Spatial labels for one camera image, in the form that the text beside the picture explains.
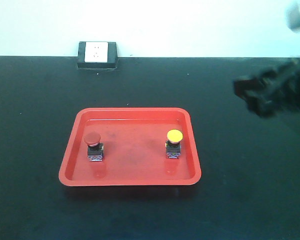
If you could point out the red mushroom push button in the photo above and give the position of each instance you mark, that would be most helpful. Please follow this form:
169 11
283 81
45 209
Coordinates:
95 148

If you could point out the white wall power socket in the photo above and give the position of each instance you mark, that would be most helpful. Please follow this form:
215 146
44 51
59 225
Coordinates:
97 55

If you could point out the red plastic tray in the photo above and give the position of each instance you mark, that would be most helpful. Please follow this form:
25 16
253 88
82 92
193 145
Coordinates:
134 148

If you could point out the yellow mushroom push button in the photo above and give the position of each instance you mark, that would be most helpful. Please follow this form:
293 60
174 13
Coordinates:
173 144

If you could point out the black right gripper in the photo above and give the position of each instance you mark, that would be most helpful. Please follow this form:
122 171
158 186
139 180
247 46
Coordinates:
273 90

